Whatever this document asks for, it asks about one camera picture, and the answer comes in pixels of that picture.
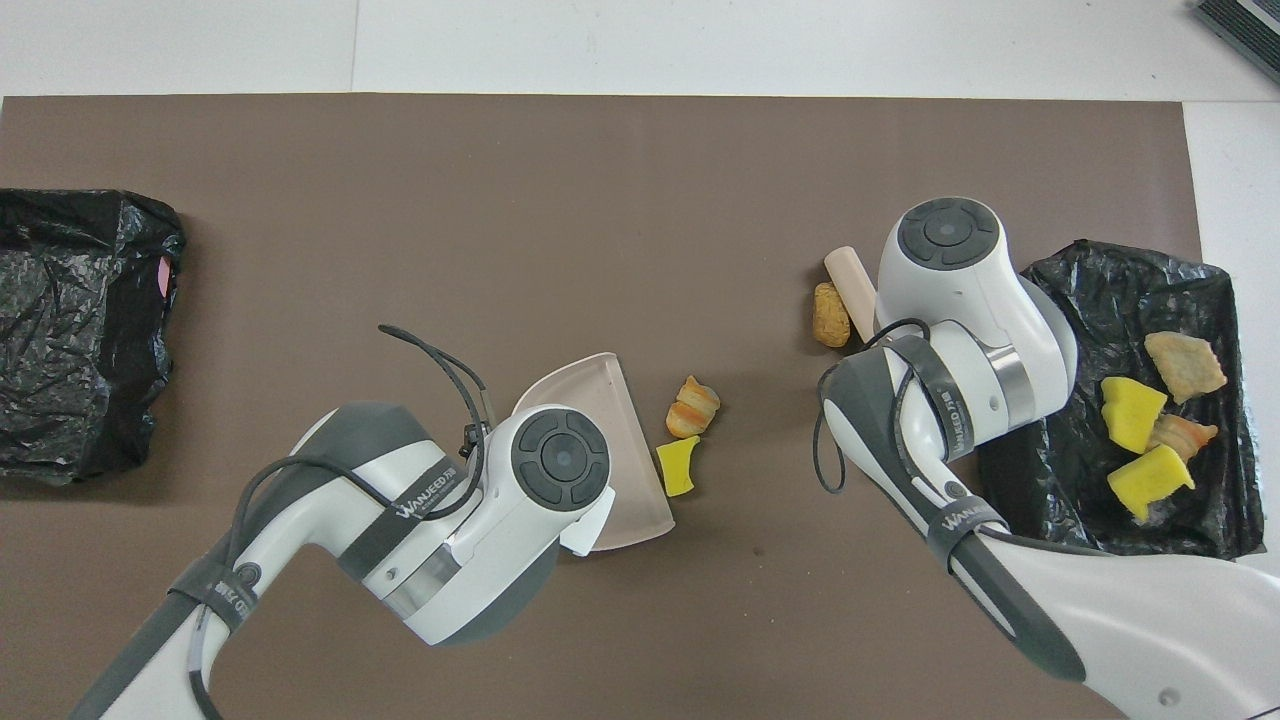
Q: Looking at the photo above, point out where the beige plastic dustpan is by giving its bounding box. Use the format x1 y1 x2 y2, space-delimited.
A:
510 351 677 552

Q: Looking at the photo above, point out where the yellow sponge piece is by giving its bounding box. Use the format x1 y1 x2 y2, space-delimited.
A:
1100 376 1169 454
655 435 702 498
1107 444 1196 523

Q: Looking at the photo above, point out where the small toy croissant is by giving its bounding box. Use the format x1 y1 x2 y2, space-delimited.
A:
665 375 722 440

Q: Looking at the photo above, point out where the long toy bread roll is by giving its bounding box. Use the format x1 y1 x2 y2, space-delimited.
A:
812 282 852 349

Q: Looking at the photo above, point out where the beige hand brush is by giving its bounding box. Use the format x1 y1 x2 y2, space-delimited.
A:
824 245 881 343

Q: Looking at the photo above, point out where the black bag bin pink spot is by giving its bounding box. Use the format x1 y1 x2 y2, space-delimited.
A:
0 188 188 486

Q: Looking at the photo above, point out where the black bag lined bin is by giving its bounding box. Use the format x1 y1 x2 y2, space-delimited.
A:
978 240 1266 561

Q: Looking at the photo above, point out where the brown table mat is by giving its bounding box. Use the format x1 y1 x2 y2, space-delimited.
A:
0 95 1253 720

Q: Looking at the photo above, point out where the dark grey ribbed panel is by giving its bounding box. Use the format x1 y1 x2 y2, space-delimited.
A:
1195 0 1280 56

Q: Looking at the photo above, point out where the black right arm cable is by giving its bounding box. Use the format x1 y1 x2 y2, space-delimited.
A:
812 318 1011 561

